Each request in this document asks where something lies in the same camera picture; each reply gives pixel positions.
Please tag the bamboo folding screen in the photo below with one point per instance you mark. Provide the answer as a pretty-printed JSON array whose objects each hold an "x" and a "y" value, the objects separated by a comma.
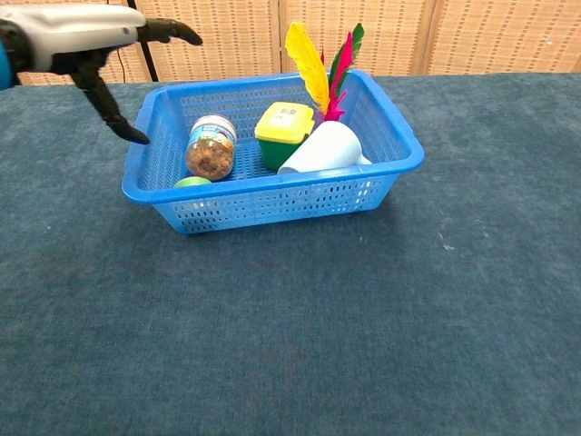
[{"x": 227, "y": 36}]

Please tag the small green lidded can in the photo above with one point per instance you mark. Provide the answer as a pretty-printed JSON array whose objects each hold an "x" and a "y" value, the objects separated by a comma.
[{"x": 190, "y": 182}]

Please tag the dark blue table cloth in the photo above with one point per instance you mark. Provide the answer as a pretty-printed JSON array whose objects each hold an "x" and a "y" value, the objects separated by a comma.
[{"x": 290, "y": 318}]

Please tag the blue plastic basket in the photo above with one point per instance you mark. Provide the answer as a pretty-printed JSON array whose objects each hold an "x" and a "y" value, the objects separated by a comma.
[{"x": 272, "y": 200}]

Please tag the white plastic mug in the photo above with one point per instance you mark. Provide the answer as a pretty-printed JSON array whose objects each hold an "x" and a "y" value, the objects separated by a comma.
[{"x": 327, "y": 150}]

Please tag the green box yellow lid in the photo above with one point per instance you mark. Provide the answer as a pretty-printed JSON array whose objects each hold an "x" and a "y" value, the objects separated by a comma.
[{"x": 272, "y": 152}]

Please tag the clear jar blue white label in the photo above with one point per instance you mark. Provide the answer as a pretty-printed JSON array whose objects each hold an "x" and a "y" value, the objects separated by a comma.
[{"x": 209, "y": 154}]

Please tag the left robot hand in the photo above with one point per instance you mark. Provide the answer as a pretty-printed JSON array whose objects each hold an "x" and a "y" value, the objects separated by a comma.
[{"x": 81, "y": 32}]

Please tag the colourful feather shuttlecock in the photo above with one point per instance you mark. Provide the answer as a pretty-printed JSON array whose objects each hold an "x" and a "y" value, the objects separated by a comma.
[{"x": 313, "y": 72}]

